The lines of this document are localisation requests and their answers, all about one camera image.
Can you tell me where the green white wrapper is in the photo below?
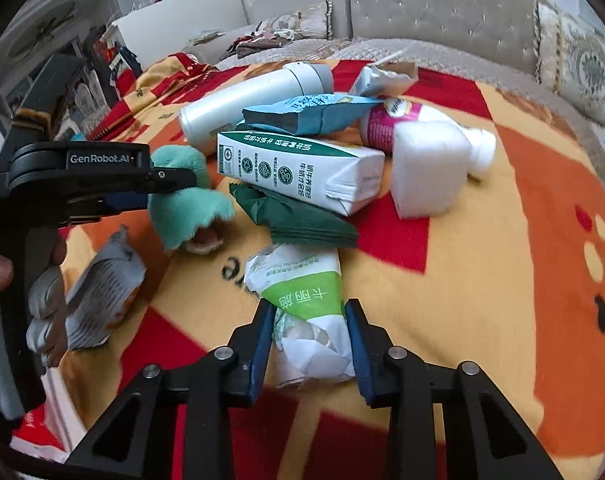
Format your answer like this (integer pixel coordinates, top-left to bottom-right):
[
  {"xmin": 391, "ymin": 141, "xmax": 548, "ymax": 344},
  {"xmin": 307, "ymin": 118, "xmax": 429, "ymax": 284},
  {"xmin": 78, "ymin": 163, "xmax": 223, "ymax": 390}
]
[{"xmin": 244, "ymin": 244, "xmax": 355, "ymax": 388}]

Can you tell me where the dark green napkin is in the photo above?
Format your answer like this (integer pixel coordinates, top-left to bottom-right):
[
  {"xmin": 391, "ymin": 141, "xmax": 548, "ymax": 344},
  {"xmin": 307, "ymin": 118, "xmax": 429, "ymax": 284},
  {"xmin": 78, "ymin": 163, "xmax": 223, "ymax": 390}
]
[{"xmin": 229, "ymin": 183, "xmax": 359, "ymax": 248}]

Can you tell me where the white printed plastic package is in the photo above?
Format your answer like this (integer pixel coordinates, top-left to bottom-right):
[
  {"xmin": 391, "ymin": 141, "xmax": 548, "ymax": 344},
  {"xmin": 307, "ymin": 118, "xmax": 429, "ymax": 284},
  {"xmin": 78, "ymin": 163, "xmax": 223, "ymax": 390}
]
[{"xmin": 26, "ymin": 224, "xmax": 148, "ymax": 369}]

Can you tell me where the blue snack bag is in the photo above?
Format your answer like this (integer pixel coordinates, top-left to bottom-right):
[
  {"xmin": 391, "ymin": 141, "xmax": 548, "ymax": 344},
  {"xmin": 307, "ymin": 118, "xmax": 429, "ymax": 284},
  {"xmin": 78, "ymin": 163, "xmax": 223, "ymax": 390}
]
[{"xmin": 236, "ymin": 93, "xmax": 383, "ymax": 136}]

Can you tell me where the green white milk carton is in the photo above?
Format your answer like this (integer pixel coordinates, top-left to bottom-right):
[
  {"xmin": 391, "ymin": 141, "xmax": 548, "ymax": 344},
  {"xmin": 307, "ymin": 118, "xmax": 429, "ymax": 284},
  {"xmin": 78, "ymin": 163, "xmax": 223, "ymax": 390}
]
[{"xmin": 217, "ymin": 130, "xmax": 385, "ymax": 217}]

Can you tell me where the white foam block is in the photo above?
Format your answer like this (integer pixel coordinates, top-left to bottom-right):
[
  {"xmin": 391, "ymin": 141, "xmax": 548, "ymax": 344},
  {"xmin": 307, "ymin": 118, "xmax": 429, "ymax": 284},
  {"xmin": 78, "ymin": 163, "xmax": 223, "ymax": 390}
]
[{"xmin": 391, "ymin": 130, "xmax": 470, "ymax": 219}]

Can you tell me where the torn white carton piece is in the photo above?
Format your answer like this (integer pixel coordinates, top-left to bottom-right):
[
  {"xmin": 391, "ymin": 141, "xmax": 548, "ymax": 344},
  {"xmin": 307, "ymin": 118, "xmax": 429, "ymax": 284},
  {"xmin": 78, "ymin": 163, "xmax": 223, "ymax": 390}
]
[{"xmin": 349, "ymin": 51, "xmax": 419, "ymax": 98}]

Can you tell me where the gloved left hand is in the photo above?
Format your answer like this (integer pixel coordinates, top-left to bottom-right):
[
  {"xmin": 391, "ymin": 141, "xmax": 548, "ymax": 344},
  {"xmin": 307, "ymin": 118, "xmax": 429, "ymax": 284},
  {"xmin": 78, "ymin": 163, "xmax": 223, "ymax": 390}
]
[{"xmin": 24, "ymin": 229, "xmax": 67, "ymax": 368}]

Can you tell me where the large white cylindrical bottle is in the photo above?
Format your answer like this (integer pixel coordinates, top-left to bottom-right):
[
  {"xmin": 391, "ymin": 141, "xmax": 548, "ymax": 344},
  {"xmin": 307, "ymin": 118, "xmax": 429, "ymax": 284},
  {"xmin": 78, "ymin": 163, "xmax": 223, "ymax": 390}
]
[{"xmin": 179, "ymin": 62, "xmax": 334, "ymax": 156}]

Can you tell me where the white cabinet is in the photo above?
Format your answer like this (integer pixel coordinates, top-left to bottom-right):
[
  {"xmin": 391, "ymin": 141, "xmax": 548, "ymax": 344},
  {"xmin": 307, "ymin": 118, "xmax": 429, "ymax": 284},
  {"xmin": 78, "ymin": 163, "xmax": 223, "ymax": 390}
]
[{"xmin": 101, "ymin": 0, "xmax": 247, "ymax": 68}]

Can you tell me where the orange red patterned blanket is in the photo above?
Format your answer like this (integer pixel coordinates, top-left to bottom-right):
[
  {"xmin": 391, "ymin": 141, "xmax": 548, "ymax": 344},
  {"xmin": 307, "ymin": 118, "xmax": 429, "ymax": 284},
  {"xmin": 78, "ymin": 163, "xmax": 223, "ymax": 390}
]
[{"xmin": 13, "ymin": 70, "xmax": 605, "ymax": 479}]

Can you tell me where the small embroidered cushion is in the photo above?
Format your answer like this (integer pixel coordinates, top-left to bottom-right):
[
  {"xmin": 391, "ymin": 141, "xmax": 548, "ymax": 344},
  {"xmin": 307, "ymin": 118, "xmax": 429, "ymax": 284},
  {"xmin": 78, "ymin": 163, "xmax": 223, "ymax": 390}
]
[{"xmin": 255, "ymin": 0, "xmax": 333, "ymax": 40}]

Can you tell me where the white pink yogurt bottle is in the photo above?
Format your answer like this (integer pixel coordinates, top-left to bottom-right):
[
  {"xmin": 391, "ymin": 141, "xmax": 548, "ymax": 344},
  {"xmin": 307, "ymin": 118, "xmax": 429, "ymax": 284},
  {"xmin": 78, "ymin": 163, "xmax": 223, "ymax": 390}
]
[{"xmin": 359, "ymin": 98, "xmax": 497, "ymax": 180}]

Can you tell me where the grey tufted sofa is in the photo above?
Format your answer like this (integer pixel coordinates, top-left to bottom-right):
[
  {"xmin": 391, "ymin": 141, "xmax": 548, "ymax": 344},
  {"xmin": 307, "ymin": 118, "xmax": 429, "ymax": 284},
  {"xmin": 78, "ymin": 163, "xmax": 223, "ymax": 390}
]
[{"xmin": 194, "ymin": 0, "xmax": 605, "ymax": 183}]

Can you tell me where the large embroidered cushion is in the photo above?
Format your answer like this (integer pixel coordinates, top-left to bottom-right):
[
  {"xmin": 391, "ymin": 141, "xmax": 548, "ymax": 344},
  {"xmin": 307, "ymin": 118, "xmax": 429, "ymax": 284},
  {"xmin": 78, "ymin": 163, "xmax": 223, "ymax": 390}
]
[{"xmin": 535, "ymin": 2, "xmax": 605, "ymax": 127}]

